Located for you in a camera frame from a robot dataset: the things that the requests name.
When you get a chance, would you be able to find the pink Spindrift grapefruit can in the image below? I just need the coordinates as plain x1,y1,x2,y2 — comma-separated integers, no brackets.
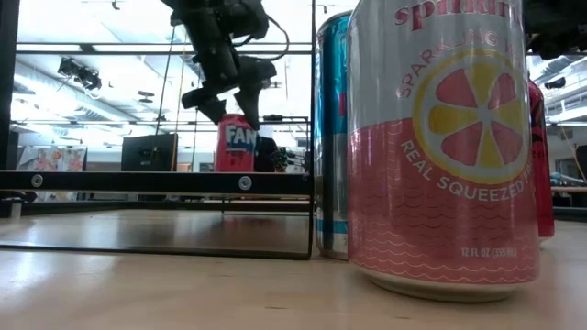
346,0,542,303

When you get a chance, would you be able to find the black aluminium table frame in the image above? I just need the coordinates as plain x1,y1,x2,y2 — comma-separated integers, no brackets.
0,200,587,224

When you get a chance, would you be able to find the red Fanta can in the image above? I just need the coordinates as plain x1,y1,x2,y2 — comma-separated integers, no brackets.
214,113,259,173

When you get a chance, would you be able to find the colourful poster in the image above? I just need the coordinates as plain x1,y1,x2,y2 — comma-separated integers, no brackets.
17,145,88,173

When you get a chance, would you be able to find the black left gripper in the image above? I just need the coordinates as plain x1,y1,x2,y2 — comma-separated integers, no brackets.
181,27,278,132

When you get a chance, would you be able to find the blue Red Bull can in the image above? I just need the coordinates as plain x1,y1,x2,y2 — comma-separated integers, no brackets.
314,9,354,261

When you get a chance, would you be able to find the dark red soda can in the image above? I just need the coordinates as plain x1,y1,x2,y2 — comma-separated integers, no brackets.
526,77,556,242

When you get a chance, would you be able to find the black ceiling-mounted device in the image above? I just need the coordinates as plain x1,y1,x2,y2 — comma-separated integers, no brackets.
57,57,103,92

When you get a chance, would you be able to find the black box monitor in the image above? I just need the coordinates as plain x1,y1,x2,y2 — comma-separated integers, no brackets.
120,133,179,173

